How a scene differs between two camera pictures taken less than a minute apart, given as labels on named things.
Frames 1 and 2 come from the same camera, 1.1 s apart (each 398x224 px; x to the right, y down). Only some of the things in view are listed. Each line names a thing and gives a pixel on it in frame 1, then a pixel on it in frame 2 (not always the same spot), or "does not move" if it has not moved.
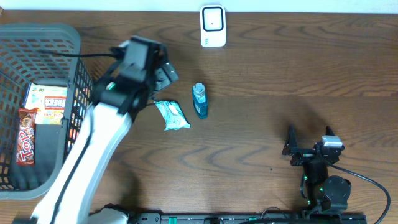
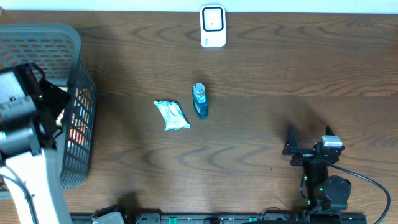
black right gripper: [291, 147] does not move
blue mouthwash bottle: [200, 100] does not move
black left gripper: [163, 73] to [48, 101]
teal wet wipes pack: [174, 117] does not move
